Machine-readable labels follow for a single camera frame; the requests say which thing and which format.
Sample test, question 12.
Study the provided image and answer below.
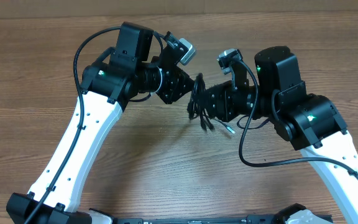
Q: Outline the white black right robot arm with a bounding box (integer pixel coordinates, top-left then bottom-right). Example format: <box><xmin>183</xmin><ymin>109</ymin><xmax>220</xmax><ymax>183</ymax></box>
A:
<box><xmin>198</xmin><ymin>46</ymin><xmax>358</xmax><ymax>223</ymax></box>

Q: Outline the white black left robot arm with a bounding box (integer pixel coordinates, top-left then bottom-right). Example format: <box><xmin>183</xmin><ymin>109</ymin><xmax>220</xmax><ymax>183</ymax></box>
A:
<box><xmin>6</xmin><ymin>22</ymin><xmax>196</xmax><ymax>224</ymax></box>

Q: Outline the black USB cable thick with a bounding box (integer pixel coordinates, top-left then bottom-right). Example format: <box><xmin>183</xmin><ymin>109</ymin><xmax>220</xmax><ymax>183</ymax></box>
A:
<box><xmin>187</xmin><ymin>73</ymin><xmax>214</xmax><ymax>131</ymax></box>

